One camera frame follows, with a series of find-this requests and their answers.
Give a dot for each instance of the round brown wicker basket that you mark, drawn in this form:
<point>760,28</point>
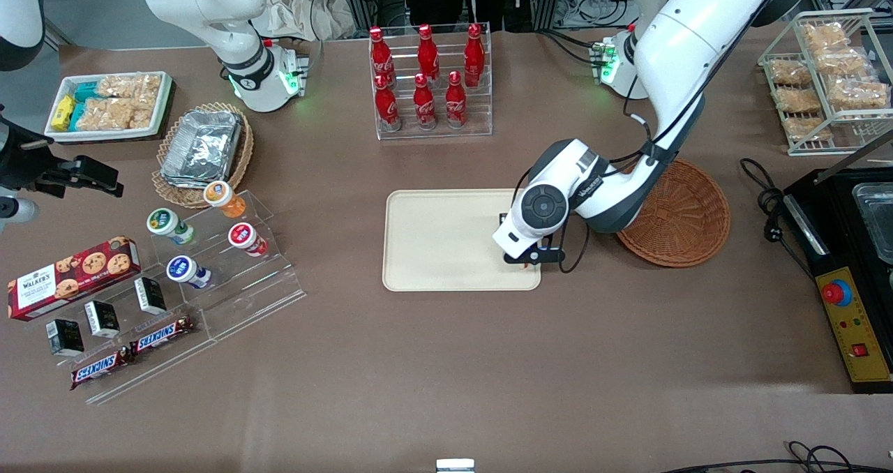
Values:
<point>691,215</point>

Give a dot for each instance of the crumpled beige bag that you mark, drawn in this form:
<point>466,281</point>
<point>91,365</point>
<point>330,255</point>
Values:
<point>293,9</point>

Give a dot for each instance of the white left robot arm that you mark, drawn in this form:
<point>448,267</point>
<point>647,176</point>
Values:
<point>684,47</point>

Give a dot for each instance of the red label gum jar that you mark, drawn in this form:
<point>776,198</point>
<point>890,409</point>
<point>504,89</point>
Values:
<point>242,236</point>

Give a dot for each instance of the Snickers chocolate bar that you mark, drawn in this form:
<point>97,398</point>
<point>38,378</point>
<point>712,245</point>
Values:
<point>162,335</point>
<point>101,368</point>

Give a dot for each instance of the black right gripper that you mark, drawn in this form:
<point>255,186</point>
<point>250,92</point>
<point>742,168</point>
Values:
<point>28,167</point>

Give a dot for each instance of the green label gum jar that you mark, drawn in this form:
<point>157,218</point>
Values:
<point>164,222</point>

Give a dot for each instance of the clear glass dish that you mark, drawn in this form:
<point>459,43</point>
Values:
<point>879,215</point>

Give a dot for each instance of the light tan wicker basket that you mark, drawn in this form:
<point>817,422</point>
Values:
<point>241,159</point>

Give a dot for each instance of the rice cracker snack bag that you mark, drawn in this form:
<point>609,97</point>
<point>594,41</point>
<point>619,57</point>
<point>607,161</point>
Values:
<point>118,114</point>
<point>848,61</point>
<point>823,37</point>
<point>858,94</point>
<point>132,86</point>
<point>801,100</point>
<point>792,72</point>
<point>806,128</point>

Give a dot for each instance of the yellow emergency stop panel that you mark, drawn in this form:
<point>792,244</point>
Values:
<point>861,319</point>

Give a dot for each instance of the black countertop appliance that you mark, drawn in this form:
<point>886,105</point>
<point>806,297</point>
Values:
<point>837,250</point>

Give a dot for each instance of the teal snack packet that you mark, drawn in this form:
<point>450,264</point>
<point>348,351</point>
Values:
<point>78,116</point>
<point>86,91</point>

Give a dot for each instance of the red cola bottle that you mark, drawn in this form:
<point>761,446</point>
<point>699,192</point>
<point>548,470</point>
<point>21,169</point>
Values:
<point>423,103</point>
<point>455,102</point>
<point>474,56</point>
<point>380,56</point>
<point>386,104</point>
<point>428,53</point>

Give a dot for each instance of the orange label gum jar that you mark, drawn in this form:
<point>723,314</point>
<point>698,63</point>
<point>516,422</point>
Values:
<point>220,195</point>

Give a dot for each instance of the silver metal bar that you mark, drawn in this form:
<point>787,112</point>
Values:
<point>851,158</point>

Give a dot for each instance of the blue label gum jar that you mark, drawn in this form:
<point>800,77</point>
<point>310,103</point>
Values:
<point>181,269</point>

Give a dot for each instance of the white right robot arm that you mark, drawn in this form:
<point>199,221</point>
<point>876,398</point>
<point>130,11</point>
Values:
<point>216,12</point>

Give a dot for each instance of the stacked aluminium foil containers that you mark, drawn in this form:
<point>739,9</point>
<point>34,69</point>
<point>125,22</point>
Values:
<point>202,148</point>

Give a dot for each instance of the yellow snack packet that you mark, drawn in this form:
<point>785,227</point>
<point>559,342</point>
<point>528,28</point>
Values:
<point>63,112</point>

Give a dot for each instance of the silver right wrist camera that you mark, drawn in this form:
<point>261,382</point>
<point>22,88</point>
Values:
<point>17,210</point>

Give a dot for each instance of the beige plastic serving tray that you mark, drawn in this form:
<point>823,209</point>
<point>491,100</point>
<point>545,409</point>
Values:
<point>432,239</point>

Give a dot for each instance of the clear acrylic stepped stand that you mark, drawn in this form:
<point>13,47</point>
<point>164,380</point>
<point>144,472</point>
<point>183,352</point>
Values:
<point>258,291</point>
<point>160,368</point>

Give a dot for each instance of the small black carton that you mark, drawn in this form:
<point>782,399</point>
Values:
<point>65,337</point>
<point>102,319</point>
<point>150,295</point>

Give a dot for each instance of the clear acrylic bottle rack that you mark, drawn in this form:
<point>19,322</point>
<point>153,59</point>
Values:
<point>481,114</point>

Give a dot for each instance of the red Walkers cookie box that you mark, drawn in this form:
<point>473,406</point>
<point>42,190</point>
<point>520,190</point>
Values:
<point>70,281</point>

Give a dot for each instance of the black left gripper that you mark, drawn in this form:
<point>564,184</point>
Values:
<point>504,220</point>

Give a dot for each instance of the small silver metal bracket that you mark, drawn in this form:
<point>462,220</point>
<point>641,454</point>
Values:
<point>455,466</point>

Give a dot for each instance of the white rectangular snack tray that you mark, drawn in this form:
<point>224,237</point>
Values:
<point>164,103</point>

